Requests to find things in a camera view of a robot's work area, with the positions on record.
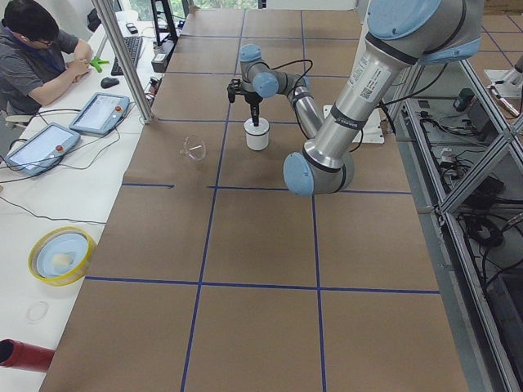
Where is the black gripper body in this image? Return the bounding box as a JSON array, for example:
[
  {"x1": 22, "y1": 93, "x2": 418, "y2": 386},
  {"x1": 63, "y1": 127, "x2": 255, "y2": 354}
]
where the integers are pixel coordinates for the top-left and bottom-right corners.
[{"x1": 226, "y1": 78, "x2": 262, "y2": 106}]

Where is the white mug lid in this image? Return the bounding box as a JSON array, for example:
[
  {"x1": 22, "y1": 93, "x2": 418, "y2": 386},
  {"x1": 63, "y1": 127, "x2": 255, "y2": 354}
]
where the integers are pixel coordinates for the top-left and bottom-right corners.
[{"x1": 244, "y1": 118, "x2": 270, "y2": 137}]

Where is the clear glass funnel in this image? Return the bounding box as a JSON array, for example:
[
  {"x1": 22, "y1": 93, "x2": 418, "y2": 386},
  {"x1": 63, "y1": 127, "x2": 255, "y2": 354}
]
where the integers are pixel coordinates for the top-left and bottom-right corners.
[{"x1": 179, "y1": 135, "x2": 207, "y2": 162}]

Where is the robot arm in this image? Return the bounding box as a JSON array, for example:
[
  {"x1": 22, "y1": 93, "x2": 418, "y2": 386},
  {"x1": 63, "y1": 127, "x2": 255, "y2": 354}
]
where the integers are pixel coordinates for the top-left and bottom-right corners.
[
  {"x1": 283, "y1": 1, "x2": 485, "y2": 196},
  {"x1": 226, "y1": 44, "x2": 324, "y2": 140}
]

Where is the white enamel mug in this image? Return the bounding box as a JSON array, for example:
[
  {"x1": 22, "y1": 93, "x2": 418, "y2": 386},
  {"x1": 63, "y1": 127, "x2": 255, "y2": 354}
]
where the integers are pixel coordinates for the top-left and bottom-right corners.
[{"x1": 244, "y1": 130, "x2": 270, "y2": 151}]

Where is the black keyboard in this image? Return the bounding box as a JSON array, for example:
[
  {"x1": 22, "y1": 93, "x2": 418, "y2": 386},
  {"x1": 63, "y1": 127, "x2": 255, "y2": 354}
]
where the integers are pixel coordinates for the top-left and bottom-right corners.
[{"x1": 110, "y1": 35, "x2": 145, "y2": 77}]

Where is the black computer mouse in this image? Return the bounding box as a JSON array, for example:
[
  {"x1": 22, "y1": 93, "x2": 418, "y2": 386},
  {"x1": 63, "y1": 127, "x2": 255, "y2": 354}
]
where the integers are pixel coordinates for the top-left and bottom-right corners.
[{"x1": 100, "y1": 77, "x2": 119, "y2": 89}]

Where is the teach pendant far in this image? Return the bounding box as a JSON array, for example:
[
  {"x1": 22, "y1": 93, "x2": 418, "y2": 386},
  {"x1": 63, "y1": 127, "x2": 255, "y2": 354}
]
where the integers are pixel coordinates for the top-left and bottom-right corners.
[{"x1": 69, "y1": 92, "x2": 130, "y2": 136}]

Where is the teach pendant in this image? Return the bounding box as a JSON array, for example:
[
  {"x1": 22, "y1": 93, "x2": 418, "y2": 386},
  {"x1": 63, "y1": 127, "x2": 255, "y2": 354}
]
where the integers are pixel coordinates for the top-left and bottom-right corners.
[
  {"x1": 69, "y1": 92, "x2": 130, "y2": 136},
  {"x1": 5, "y1": 122, "x2": 80, "y2": 177}
]

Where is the green plastic tool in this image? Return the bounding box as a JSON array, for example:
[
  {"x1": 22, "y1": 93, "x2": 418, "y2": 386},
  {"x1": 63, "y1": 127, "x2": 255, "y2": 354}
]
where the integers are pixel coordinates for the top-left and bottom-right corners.
[{"x1": 89, "y1": 56, "x2": 109, "y2": 73}]

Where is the brown paper table cover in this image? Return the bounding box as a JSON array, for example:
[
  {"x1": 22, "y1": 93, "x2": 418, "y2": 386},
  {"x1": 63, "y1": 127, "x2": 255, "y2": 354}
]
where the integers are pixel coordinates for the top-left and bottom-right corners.
[{"x1": 42, "y1": 10, "x2": 472, "y2": 391}]

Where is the teach pendant near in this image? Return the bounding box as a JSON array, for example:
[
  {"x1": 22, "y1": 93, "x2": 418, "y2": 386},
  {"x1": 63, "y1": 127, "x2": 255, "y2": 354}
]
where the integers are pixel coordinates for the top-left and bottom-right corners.
[{"x1": 5, "y1": 122, "x2": 80, "y2": 177}]

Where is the aluminium side rack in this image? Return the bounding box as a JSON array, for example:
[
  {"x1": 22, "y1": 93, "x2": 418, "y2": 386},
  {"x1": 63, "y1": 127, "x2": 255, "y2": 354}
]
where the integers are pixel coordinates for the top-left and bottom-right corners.
[{"x1": 391, "y1": 61, "x2": 522, "y2": 391}]

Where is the red cylinder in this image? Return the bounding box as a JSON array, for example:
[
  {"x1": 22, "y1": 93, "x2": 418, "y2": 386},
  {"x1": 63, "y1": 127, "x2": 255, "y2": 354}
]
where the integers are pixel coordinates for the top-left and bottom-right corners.
[{"x1": 1, "y1": 339, "x2": 55, "y2": 372}]

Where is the black cable on desk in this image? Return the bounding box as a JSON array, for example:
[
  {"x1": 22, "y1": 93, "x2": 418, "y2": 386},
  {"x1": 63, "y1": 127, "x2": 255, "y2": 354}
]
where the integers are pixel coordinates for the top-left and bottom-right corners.
[{"x1": 0, "y1": 106, "x2": 123, "y2": 225}]

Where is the aluminium frame post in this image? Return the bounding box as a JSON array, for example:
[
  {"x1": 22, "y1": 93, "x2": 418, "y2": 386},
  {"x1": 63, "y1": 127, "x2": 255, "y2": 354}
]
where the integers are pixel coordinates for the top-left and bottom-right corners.
[{"x1": 92, "y1": 0, "x2": 154, "y2": 124}]

